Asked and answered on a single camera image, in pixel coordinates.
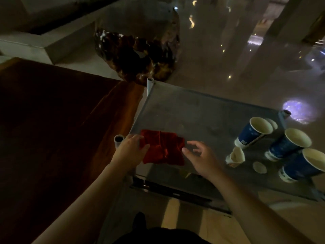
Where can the person's black clothing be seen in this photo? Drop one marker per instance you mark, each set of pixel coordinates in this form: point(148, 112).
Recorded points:
point(165, 235)

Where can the person's right thumb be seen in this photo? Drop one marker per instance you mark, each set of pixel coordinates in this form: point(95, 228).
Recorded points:
point(188, 152)

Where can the person's left hand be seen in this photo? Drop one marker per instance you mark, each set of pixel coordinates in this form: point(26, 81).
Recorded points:
point(128, 154)

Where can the person's left forearm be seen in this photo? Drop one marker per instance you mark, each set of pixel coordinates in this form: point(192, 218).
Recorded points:
point(83, 203)

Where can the brown wooden table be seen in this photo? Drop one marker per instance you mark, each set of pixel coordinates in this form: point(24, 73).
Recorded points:
point(50, 116)

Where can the grey stone platform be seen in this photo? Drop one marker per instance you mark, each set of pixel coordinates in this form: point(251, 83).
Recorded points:
point(50, 40)

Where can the person's right forearm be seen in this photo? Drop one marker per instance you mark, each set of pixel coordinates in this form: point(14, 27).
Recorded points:
point(254, 210)

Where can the crumpled small white paper cup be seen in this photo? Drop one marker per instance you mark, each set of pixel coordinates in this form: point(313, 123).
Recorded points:
point(236, 157)

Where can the red cloth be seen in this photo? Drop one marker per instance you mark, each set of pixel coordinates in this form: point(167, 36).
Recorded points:
point(165, 147)

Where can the grey metal cart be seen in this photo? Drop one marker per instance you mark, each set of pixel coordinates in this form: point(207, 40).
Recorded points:
point(198, 116)

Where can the blue paper cup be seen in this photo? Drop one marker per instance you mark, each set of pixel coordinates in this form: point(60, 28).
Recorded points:
point(302, 167)
point(250, 135)
point(284, 147)

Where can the person's left thumb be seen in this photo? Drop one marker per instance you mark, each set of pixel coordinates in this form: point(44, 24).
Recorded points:
point(145, 149)

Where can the dark glossy tree stump stool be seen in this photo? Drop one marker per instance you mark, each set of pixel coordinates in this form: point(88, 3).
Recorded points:
point(142, 58)

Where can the person's right hand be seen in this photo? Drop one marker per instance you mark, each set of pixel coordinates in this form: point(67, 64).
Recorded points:
point(207, 162)

